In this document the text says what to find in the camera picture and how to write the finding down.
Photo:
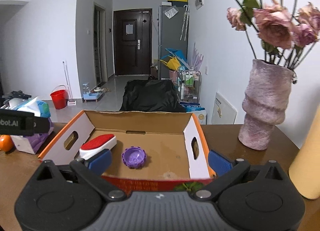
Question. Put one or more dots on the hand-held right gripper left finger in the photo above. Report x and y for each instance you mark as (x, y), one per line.
(100, 162)

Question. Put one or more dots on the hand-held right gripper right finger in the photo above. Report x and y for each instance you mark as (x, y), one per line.
(220, 163)

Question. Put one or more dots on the red and white lint brush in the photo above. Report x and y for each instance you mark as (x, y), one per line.
(98, 143)

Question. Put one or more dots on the purple bottle cap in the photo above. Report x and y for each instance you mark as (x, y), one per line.
(133, 158)

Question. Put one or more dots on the orange cardboard box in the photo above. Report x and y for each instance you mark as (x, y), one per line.
(162, 146)

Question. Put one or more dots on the clear plastic container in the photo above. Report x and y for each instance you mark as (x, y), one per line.
(11, 103)

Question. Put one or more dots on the orange fruit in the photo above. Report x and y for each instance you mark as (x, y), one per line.
(5, 143)

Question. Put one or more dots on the purple tissue pack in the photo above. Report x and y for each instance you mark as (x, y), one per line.
(32, 142)

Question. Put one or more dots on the blue tissue pack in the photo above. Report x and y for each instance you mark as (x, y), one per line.
(37, 107)

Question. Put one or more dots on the red bucket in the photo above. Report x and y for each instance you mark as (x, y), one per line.
(58, 98)

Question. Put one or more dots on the white board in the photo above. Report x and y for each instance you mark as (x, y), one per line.
(223, 111)

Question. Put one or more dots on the blue printed box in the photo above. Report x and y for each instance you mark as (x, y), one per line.
(191, 106)

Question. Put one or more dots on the white mop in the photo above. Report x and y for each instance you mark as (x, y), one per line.
(67, 81)

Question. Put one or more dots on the blue pet feeder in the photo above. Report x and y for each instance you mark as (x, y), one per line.
(91, 94)

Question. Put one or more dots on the pink felt vase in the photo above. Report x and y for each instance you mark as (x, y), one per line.
(265, 103)

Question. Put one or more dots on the metal cart with bottles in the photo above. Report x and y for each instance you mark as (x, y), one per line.
(188, 83)

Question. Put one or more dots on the cream yellow jug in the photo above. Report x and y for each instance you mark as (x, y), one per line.
(308, 166)

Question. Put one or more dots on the pink bin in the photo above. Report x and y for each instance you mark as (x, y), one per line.
(173, 75)

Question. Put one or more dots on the purple wing decoration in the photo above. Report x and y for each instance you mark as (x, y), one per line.
(197, 57)

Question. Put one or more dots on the blue and yellow bags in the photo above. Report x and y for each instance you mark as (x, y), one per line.
(173, 59)

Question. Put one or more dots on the dark brown door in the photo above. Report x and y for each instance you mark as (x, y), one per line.
(131, 46)

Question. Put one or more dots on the grey refrigerator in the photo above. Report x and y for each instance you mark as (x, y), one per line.
(172, 33)

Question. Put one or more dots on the clear folded umbrella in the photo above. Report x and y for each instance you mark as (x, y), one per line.
(185, 21)

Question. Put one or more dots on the bunch of dried pink roses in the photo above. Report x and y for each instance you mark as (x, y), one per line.
(275, 27)

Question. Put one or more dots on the white wall socket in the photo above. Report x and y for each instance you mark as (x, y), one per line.
(206, 70)

